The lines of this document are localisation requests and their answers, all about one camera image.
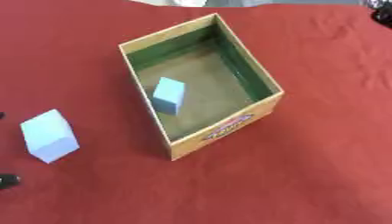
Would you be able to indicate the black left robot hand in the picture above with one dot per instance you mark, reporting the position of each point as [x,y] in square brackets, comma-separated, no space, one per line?
[7,180]

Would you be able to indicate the tan cardboard box green inside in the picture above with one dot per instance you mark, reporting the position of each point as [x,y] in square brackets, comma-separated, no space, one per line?
[214,87]

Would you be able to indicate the light blue block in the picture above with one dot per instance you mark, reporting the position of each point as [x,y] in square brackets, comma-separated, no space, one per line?
[169,94]
[49,136]

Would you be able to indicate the black object beyond table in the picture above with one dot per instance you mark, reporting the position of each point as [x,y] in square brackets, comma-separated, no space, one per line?
[384,13]

